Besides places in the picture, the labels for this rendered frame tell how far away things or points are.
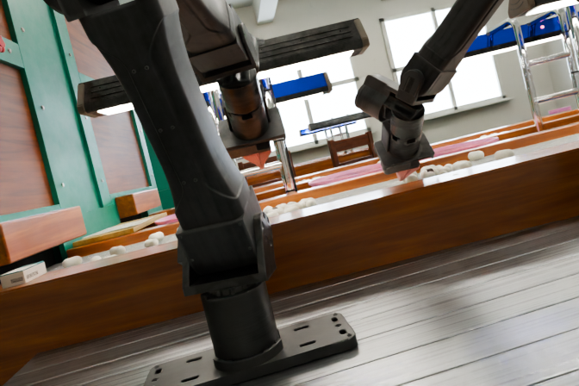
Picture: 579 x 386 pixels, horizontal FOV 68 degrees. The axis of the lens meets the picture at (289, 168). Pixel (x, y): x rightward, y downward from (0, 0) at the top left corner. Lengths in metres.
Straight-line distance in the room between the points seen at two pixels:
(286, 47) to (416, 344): 0.69
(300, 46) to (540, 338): 0.72
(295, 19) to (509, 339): 6.08
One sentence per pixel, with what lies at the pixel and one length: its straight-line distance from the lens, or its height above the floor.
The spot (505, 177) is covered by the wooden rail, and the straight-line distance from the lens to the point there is 0.70.
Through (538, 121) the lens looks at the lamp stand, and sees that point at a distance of 1.58.
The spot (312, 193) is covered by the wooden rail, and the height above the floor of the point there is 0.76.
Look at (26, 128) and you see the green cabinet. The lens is 1.18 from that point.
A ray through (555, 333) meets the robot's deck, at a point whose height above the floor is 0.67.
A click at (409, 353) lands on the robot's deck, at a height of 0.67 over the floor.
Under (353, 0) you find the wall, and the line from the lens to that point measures 6.62.
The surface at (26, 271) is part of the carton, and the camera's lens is 0.76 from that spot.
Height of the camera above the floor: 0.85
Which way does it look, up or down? 1 degrees down
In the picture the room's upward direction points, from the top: 14 degrees counter-clockwise
